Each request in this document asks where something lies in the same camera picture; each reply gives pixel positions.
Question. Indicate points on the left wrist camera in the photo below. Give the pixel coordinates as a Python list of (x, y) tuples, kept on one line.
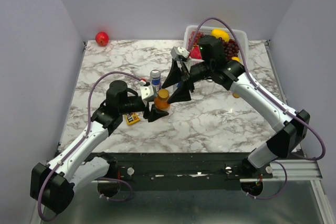
[(148, 93)]

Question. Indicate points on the white plastic fruit basket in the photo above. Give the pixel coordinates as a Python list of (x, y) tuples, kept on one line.
[(240, 36)]

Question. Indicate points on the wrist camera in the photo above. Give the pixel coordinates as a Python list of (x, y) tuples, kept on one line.
[(180, 54), (148, 93)]

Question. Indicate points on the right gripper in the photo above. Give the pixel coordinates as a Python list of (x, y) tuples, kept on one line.
[(174, 76)]

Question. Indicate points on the clear glass jar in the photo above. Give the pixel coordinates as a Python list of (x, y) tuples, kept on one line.
[(207, 86)]

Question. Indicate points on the aluminium rail frame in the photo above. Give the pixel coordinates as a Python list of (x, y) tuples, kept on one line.
[(108, 187)]

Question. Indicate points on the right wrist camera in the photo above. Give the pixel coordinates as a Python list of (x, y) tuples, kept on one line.
[(180, 54)]

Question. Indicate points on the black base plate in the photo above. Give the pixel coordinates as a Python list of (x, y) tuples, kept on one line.
[(177, 171)]

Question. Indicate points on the red apple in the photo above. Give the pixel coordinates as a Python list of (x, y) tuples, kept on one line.
[(102, 39)]

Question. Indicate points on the light red grape bunch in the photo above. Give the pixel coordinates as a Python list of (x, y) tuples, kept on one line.
[(194, 38)]

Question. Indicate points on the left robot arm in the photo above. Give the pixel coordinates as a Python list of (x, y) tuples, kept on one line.
[(54, 184)]

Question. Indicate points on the blue energy can left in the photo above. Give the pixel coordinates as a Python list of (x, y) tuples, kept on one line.
[(155, 76)]

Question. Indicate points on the dark red grape bunch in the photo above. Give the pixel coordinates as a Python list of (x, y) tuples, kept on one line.
[(231, 48)]

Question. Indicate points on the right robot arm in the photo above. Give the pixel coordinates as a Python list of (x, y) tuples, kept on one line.
[(290, 126)]

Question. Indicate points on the red dragon fruit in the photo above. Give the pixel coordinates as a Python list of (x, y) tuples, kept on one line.
[(196, 53)]

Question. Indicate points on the yellow candy packet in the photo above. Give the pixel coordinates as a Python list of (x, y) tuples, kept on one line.
[(131, 118)]

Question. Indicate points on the orange juice bottle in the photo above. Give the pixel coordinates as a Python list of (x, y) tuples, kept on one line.
[(161, 104)]

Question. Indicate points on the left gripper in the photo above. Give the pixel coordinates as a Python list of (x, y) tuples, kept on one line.
[(154, 114)]

